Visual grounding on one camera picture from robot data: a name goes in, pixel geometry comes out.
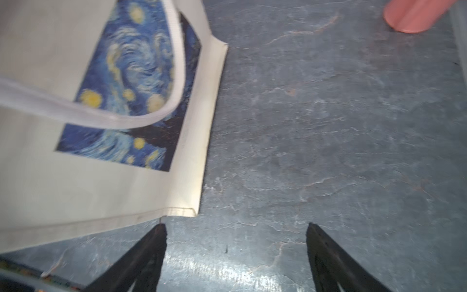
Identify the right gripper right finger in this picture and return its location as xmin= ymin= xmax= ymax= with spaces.
xmin=306 ymin=223 xmax=390 ymax=292

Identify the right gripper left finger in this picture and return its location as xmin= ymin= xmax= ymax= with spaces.
xmin=84 ymin=223 xmax=167 ymax=292

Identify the cream starry night tote bag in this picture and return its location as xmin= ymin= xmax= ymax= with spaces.
xmin=1 ymin=1 xmax=228 ymax=253

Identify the pink watering can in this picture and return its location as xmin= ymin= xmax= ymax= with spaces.
xmin=383 ymin=0 xmax=457 ymax=34

